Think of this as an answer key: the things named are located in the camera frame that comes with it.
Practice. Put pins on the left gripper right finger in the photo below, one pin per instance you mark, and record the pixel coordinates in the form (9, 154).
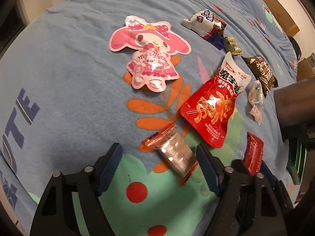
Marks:
(225, 182)

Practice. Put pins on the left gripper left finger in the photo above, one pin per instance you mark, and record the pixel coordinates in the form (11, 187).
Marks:
(55, 213)

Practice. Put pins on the red rectangular snack packet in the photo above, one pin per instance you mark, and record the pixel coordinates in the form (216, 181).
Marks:
(253, 154)

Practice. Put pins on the clear red-edged wafer packet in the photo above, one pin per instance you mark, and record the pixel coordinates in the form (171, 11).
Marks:
(171, 145)

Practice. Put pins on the red spicy strips snack bag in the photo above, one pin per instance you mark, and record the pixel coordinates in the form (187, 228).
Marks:
(208, 110)

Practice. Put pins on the clear Lucky nougat candy packet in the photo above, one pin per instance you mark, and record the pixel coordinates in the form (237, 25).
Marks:
(256, 98)

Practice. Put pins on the black electric kettle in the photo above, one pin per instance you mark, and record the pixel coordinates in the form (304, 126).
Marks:
(294, 106)

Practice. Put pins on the dark brown gold snack bag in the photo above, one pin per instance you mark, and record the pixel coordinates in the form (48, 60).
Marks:
(262, 72)

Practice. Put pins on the small olive snack packet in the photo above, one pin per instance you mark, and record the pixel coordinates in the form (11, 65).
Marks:
(231, 45)

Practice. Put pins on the pink My Melody snack bag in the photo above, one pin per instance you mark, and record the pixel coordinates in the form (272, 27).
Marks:
(154, 44)

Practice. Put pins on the wooden headboard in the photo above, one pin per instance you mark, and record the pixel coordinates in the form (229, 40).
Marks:
(282, 16)

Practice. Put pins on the white brown chocolate snack bag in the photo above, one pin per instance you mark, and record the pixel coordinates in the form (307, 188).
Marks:
(207, 25)

